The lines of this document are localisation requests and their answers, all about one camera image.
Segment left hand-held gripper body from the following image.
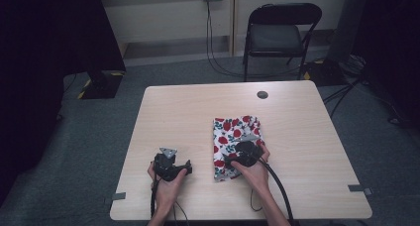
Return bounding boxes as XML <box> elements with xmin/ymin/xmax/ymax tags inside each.
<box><xmin>153</xmin><ymin>147</ymin><xmax>186</xmax><ymax>182</ymax></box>

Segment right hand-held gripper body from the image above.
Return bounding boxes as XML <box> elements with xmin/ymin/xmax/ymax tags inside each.
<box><xmin>230</xmin><ymin>134</ymin><xmax>265</xmax><ymax>169</ymax></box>

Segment white shirt with red flowers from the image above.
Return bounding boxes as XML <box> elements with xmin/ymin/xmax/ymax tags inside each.
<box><xmin>211</xmin><ymin>114</ymin><xmax>266</xmax><ymax>183</ymax></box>

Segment person's left hand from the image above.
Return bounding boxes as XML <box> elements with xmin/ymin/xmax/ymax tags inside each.
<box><xmin>147</xmin><ymin>161</ymin><xmax>188</xmax><ymax>214</ymax></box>

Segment person's right hand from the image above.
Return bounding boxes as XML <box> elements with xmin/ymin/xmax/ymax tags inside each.
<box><xmin>230</xmin><ymin>143</ymin><xmax>271</xmax><ymax>194</ymax></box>

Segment black stand base yellow tape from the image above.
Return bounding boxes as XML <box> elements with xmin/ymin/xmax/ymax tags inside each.
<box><xmin>76</xmin><ymin>69</ymin><xmax>126</xmax><ymax>100</ymax></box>

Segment black floor box yellow tape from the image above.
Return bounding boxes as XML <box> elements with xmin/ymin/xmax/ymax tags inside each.
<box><xmin>301</xmin><ymin>58</ymin><xmax>349</xmax><ymax>87</ymax></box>

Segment black folding chair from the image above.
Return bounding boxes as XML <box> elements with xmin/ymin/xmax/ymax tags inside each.
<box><xmin>242</xmin><ymin>2</ymin><xmax>323</xmax><ymax>83</ymax></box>

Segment large black curtain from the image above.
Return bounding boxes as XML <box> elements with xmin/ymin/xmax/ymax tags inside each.
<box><xmin>0</xmin><ymin>0</ymin><xmax>127</xmax><ymax>208</ymax></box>

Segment grey drape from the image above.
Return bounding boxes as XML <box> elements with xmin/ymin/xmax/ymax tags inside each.
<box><xmin>324</xmin><ymin>0</ymin><xmax>365</xmax><ymax>65</ymax></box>

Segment black curtain beside grey drape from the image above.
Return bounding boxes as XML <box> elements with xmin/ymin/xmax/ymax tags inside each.
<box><xmin>352</xmin><ymin>0</ymin><xmax>420</xmax><ymax>126</ymax></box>

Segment left gripper thick black cable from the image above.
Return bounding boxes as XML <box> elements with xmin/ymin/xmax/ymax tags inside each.
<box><xmin>150</xmin><ymin>180</ymin><xmax>158</xmax><ymax>219</ymax></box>

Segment gripper thick black cable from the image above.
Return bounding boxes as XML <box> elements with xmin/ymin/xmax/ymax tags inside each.
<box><xmin>260</xmin><ymin>158</ymin><xmax>295</xmax><ymax>226</ymax></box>
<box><xmin>150</xmin><ymin>180</ymin><xmax>158</xmax><ymax>219</ymax></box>

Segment left gripper thin black cord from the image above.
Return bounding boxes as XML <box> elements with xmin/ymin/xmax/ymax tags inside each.
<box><xmin>172</xmin><ymin>200</ymin><xmax>191</xmax><ymax>226</ymax></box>

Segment gripper thin black cord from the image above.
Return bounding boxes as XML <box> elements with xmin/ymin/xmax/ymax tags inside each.
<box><xmin>249</xmin><ymin>188</ymin><xmax>264</xmax><ymax>213</ymax></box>
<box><xmin>172</xmin><ymin>200</ymin><xmax>191</xmax><ymax>226</ymax></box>

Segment right gripper thin black cord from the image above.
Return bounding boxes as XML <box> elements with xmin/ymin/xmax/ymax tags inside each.
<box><xmin>249</xmin><ymin>188</ymin><xmax>264</xmax><ymax>213</ymax></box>

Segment right gripper thick black cable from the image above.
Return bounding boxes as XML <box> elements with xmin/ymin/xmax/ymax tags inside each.
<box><xmin>260</xmin><ymin>158</ymin><xmax>295</xmax><ymax>226</ymax></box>

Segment bundle of black floor cables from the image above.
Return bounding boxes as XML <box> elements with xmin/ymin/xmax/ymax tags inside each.
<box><xmin>322</xmin><ymin>54</ymin><xmax>369</xmax><ymax>119</ymax></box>

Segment black cable from wall socket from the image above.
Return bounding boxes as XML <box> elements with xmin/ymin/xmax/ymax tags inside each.
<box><xmin>204</xmin><ymin>0</ymin><xmax>302</xmax><ymax>79</ymax></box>

